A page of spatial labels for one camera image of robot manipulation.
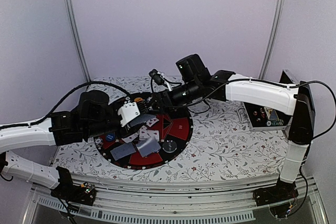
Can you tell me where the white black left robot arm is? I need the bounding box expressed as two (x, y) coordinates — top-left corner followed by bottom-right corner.
(1, 90), (148, 201)

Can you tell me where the right aluminium frame post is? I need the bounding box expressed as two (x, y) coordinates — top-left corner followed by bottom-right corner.
(259, 0), (285, 79)

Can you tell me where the aluminium front rail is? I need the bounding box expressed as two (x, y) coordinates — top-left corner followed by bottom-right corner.
(22, 174), (328, 224)

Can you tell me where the blue pink chip stack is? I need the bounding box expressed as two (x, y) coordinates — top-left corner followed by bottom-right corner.
(94, 137), (103, 147)

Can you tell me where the diamonds number card face-up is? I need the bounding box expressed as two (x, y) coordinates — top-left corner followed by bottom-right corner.
(122, 133), (139, 143)

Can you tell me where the orange big blind button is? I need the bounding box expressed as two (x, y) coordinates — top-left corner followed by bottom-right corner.
(134, 98), (143, 103)

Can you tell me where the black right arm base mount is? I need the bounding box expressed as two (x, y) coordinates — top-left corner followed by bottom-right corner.
(253, 177), (309, 220)

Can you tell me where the hearts number card face-up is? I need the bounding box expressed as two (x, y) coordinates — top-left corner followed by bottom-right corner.
(146, 117), (159, 127)

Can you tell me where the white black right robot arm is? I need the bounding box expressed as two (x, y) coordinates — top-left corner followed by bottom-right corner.
(149, 54), (316, 206)

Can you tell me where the blue small blind button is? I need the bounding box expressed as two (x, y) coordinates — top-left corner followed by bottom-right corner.
(106, 134), (115, 142)

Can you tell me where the king of diamonds card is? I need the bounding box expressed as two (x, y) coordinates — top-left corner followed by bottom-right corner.
(139, 126), (160, 141)

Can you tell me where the boxed playing card deck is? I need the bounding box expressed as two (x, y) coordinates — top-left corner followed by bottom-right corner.
(264, 107), (278, 120)

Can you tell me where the aluminium poker chip case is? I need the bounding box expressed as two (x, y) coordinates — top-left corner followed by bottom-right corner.
(236, 68), (307, 132)

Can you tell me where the aluminium frame post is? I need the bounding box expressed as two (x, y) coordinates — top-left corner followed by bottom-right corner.
(64, 0), (91, 81)
(259, 0), (285, 79)

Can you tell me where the left aluminium frame post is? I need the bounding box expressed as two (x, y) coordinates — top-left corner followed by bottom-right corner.
(64, 0), (91, 81)

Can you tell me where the blue playing card deck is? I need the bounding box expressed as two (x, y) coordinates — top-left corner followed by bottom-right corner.
(128, 114), (156, 127)

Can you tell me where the round red black poker mat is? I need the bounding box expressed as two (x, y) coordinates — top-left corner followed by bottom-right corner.
(93, 108), (193, 170)

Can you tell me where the floral white table cloth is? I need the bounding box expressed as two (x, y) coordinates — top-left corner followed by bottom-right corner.
(54, 76), (294, 183)

